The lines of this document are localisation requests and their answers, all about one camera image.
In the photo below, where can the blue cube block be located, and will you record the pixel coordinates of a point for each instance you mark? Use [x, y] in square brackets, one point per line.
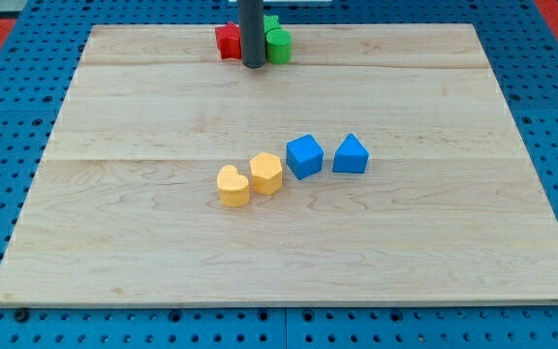
[304, 156]

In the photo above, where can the blue triangular prism block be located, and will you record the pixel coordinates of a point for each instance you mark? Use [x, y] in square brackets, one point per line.
[350, 157]

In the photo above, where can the light wooden board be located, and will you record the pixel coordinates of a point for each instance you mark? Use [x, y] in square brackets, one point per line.
[124, 210]

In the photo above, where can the yellow hexagon block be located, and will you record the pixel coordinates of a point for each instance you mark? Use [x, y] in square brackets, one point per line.
[267, 173]

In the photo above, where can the green cylinder block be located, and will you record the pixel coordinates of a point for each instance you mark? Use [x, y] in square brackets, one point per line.
[278, 46]

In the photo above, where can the red star block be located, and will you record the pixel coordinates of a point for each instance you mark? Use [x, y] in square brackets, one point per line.
[228, 41]

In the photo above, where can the yellow heart block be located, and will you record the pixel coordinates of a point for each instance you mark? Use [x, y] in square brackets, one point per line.
[233, 187]

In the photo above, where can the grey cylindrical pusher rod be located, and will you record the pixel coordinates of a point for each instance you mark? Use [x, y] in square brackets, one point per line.
[252, 36]

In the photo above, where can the green star block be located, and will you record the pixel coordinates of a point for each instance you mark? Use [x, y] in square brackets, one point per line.
[270, 23]

